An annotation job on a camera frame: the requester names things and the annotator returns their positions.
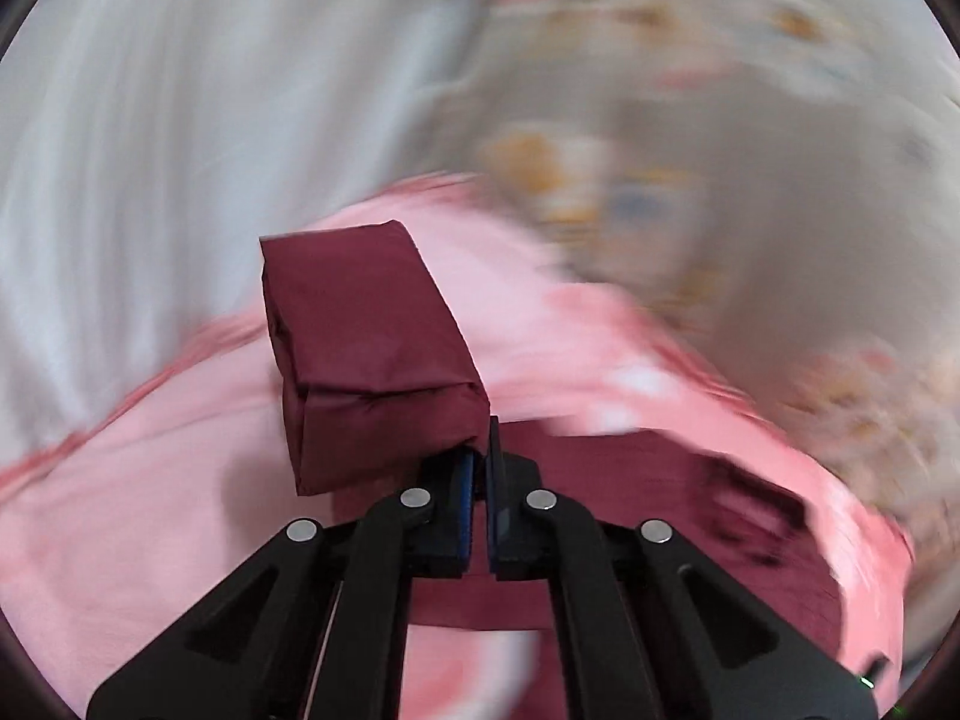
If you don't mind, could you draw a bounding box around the pink fleece blanket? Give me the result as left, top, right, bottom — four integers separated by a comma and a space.
2, 177, 913, 712

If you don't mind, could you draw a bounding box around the grey floral curtain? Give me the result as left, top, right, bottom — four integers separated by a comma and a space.
403, 0, 960, 511

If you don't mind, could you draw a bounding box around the white satin curtain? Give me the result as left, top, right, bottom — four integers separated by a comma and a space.
2, 0, 480, 465

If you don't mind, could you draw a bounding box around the maroon puffer jacket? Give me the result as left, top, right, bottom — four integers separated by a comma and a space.
257, 218, 847, 720

